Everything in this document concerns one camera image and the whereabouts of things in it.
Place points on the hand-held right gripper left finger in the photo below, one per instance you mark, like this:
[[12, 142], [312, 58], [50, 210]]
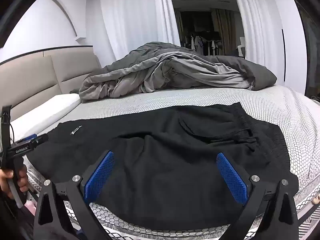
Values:
[[100, 177]]

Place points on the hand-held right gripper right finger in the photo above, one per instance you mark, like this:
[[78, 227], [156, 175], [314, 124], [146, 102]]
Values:
[[231, 177]]

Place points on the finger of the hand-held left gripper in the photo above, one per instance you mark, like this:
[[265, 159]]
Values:
[[31, 137], [41, 138]]

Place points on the black pants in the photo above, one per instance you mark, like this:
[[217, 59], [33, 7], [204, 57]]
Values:
[[162, 175]]

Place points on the person's left hand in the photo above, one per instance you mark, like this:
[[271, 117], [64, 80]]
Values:
[[23, 180]]

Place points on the white pillow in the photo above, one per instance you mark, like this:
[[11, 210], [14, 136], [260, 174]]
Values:
[[50, 110]]

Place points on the beige padded headboard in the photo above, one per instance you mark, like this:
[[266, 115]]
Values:
[[30, 80]]

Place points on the bed with honeycomb sheet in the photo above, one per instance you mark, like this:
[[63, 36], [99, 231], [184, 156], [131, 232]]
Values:
[[287, 110]]

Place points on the striped floor rug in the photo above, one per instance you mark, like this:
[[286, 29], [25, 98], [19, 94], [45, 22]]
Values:
[[308, 230]]

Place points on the grey duvet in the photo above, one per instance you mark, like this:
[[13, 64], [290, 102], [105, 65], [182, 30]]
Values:
[[175, 72]]

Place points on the white chair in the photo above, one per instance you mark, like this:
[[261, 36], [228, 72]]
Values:
[[242, 48]]

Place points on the clothes rack with garments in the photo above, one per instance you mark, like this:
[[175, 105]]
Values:
[[197, 42]]

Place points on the brown curtain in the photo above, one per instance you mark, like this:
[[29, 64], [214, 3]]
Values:
[[223, 30]]

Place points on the white curtain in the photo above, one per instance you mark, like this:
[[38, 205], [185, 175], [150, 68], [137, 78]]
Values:
[[135, 17], [252, 22]]

